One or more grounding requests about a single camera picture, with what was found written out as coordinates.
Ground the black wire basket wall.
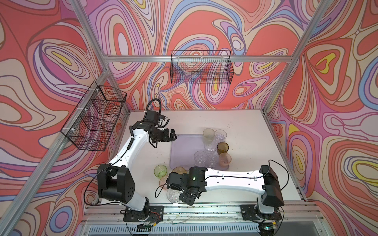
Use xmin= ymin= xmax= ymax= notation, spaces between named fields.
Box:
xmin=61 ymin=82 xmax=127 ymax=151
xmin=170 ymin=49 xmax=234 ymax=85

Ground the black wire basket back wall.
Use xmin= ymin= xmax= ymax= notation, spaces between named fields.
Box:
xmin=170 ymin=49 xmax=234 ymax=85

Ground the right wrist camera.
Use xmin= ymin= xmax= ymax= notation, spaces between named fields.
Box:
xmin=166 ymin=172 xmax=189 ymax=191

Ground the large pale green glass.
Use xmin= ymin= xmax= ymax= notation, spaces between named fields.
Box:
xmin=202 ymin=128 xmax=215 ymax=145

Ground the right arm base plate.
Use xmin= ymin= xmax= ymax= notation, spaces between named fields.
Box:
xmin=240 ymin=204 xmax=282 ymax=223

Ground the pink glass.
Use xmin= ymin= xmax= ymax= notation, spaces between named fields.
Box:
xmin=219 ymin=152 xmax=232 ymax=168
xmin=159 ymin=176 xmax=168 ymax=190

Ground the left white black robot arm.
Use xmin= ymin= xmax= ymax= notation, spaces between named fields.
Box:
xmin=96 ymin=122 xmax=177 ymax=211

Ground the black wire basket left wall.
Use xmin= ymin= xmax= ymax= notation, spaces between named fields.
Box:
xmin=61 ymin=82 xmax=127 ymax=151

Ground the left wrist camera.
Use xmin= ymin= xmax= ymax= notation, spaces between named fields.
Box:
xmin=142 ymin=110 xmax=170 ymax=128

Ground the lavender rectangular plastic tray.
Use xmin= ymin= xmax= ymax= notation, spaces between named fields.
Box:
xmin=169 ymin=134 xmax=230 ymax=171

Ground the bright green glass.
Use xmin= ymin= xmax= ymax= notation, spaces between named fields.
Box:
xmin=154 ymin=165 xmax=167 ymax=178

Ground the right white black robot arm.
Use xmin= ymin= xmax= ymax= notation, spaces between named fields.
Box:
xmin=167 ymin=165 xmax=284 ymax=214

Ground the small clear glass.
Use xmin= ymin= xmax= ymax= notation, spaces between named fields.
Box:
xmin=207 ymin=154 xmax=219 ymax=168

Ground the yellow glass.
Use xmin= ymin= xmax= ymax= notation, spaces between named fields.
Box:
xmin=172 ymin=167 xmax=187 ymax=175

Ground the aluminium front rail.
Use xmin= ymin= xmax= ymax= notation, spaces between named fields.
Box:
xmin=82 ymin=202 xmax=325 ymax=223

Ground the amber brown glass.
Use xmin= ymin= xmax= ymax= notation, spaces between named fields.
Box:
xmin=217 ymin=142 xmax=229 ymax=155

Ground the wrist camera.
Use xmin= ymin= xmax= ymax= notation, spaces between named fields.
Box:
xmin=166 ymin=172 xmax=189 ymax=191
xmin=142 ymin=110 xmax=170 ymax=128

